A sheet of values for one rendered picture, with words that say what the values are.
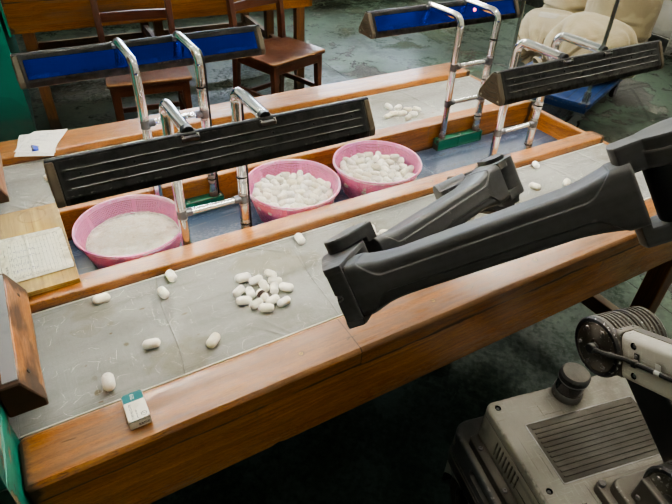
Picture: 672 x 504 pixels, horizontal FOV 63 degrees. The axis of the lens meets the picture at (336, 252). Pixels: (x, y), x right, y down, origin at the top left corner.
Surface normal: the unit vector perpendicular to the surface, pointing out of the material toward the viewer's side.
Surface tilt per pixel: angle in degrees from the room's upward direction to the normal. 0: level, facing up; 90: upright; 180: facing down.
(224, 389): 0
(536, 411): 0
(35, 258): 0
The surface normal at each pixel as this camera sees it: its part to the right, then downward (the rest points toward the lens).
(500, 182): 0.61, -0.15
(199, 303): 0.04, -0.79
